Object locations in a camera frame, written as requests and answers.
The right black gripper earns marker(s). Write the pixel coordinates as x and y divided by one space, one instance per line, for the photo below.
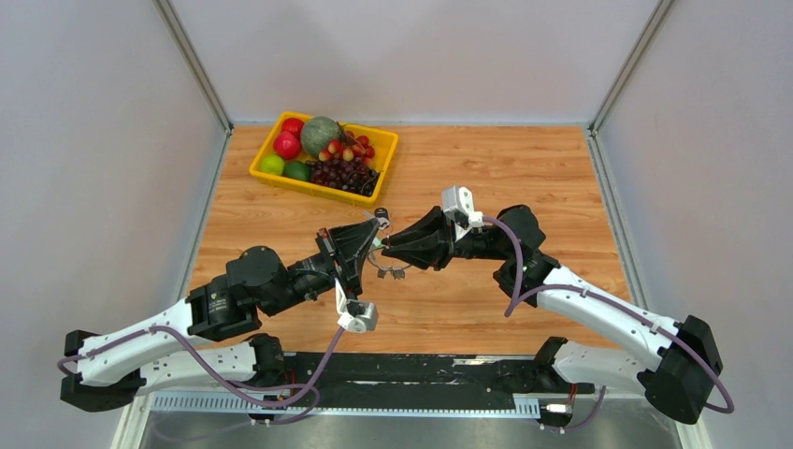
436 254

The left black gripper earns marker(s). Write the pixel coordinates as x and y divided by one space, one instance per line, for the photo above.
353 241

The large silver keyring with clips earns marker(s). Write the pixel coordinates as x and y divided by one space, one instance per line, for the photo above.
396 272

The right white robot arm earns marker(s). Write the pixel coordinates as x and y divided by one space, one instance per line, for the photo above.
674 364

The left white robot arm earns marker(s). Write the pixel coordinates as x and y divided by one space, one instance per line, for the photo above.
213 335

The purple grape bunch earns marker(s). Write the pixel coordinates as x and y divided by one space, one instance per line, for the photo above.
353 177

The yellow plastic tray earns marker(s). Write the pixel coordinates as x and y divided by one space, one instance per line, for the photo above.
384 143

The dark green lime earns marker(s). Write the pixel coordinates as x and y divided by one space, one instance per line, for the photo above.
298 171

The red lychee cluster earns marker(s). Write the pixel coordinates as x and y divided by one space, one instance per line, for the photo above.
351 149

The light green lime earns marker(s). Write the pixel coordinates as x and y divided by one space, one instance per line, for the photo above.
272 164

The green melon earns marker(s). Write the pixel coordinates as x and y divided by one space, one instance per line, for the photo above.
316 134

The red apple front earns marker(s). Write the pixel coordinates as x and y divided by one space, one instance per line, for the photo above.
287 146

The red apple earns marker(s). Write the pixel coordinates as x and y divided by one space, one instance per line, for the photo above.
293 126
287 146

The red apple back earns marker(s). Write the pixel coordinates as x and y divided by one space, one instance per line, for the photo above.
293 126

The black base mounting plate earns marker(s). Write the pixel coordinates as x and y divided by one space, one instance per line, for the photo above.
415 384

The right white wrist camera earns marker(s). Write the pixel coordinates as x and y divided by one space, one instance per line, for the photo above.
458 206

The aluminium frame rail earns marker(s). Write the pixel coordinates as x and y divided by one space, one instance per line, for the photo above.
217 400

